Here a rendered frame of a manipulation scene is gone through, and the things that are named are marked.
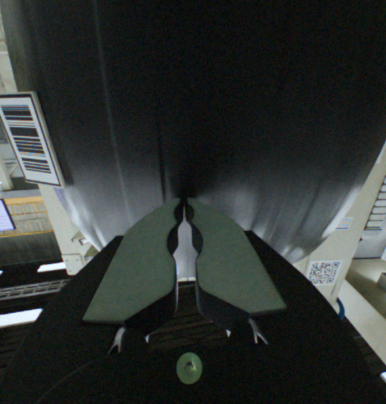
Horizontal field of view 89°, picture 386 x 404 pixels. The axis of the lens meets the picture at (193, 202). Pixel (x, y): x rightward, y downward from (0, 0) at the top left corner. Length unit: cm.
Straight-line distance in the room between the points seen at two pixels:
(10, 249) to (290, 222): 1315
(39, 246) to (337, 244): 1243
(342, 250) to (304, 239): 34
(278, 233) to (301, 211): 3
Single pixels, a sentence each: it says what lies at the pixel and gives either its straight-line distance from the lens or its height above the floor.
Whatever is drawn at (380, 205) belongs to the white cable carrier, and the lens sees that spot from 55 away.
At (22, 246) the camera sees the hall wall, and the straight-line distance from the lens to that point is 1288.
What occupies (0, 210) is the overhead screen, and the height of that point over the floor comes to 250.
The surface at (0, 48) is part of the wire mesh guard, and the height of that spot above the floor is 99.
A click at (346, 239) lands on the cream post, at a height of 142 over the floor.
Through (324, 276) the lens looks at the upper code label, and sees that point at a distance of 57.
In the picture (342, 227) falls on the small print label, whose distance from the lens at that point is 51.
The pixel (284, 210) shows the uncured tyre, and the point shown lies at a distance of 17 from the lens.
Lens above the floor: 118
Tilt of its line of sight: 24 degrees up
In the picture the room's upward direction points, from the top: 179 degrees clockwise
